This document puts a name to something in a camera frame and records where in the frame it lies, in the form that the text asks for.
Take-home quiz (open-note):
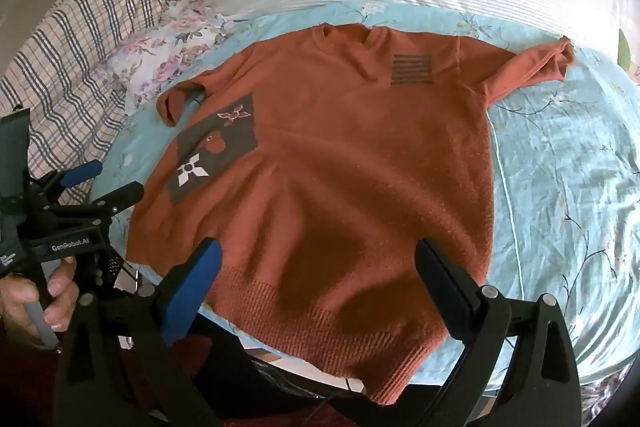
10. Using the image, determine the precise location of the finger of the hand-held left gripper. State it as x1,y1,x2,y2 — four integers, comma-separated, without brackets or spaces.
59,181,146,224
32,160,104,204

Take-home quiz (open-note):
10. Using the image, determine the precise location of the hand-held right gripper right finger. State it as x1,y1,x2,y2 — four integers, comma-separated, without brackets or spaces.
415,238,583,427

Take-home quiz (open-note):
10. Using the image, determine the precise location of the floral pillow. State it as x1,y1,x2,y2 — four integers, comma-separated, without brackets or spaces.
102,0,251,115

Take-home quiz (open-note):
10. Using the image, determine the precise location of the orange knit sweater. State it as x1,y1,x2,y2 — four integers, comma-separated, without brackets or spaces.
125,23,576,407

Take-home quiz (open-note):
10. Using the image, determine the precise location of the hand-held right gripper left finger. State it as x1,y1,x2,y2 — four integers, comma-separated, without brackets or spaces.
55,238,223,427

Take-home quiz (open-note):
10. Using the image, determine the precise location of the light blue floral bedsheet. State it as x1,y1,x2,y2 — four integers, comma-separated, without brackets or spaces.
107,0,640,400

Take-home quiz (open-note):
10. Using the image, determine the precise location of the person's left hand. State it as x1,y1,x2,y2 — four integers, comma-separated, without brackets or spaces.
0,256,81,334

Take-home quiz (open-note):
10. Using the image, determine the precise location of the plaid blanket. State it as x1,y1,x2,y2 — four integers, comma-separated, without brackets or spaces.
0,0,193,178

